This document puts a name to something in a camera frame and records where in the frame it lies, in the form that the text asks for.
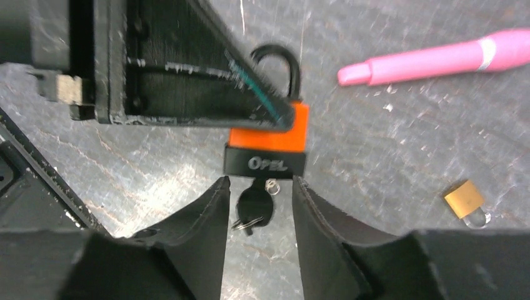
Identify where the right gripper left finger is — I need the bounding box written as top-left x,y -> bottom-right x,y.
1,176 -> 230,299

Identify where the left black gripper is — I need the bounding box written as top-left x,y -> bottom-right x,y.
1,1 -> 126,124

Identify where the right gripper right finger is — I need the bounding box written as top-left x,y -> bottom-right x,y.
292,177 -> 529,299

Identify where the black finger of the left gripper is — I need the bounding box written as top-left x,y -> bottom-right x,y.
124,1 -> 295,131

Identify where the black-head key bunch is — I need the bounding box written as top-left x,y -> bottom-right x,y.
231,178 -> 281,236

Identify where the orange black padlock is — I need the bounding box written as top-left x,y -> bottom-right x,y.
223,44 -> 309,180

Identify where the small brass padlock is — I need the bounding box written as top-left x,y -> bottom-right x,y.
443,179 -> 491,229

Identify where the pink cylindrical wand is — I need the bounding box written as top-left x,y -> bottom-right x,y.
337,28 -> 529,86

